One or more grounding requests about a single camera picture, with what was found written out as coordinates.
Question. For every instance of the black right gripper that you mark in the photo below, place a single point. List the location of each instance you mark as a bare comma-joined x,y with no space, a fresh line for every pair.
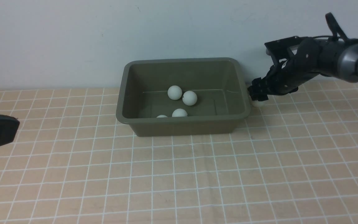
288,74

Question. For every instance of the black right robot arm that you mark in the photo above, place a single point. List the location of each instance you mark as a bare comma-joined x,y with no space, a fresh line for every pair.
338,59

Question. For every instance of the olive green plastic bin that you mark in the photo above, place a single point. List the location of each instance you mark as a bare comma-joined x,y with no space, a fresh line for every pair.
223,101

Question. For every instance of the peach checkered tablecloth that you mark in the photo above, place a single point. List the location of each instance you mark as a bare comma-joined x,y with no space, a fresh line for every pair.
293,161

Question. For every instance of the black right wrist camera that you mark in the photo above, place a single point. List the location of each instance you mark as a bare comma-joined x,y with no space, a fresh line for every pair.
282,49

